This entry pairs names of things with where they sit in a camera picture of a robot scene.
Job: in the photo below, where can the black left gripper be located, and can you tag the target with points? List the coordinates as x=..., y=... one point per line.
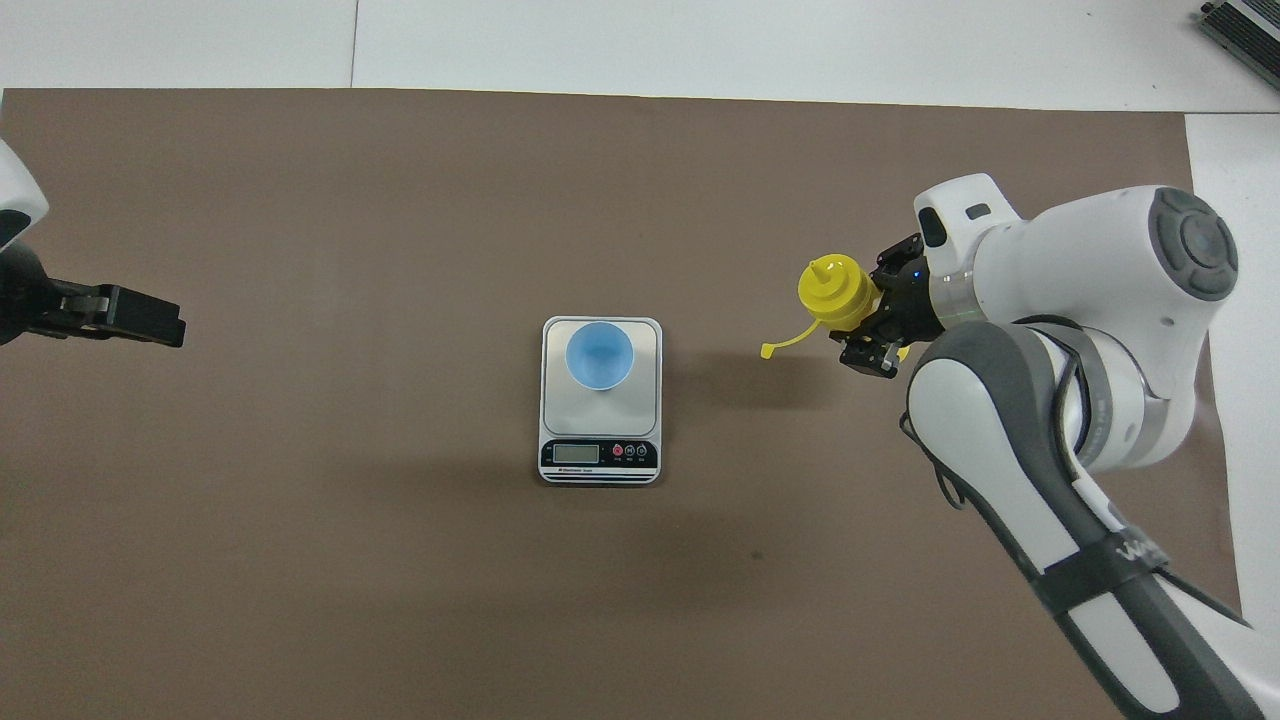
x=20, y=300

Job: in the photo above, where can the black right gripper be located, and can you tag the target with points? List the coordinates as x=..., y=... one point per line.
x=908, y=300

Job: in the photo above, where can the yellow squeeze seasoning bottle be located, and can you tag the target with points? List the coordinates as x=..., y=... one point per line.
x=835, y=290

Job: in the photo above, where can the light blue plastic cup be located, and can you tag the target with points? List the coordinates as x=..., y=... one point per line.
x=598, y=355

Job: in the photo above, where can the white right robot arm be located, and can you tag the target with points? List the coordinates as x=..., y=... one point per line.
x=1080, y=280

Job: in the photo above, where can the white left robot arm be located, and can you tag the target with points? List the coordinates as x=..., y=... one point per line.
x=15, y=190

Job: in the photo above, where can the white digital kitchen scale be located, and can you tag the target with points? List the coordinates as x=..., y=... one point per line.
x=600, y=420

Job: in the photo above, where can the brown table mat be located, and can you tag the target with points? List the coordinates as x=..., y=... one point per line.
x=600, y=200

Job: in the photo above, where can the grey metal device box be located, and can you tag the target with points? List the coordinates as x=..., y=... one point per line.
x=1245, y=30

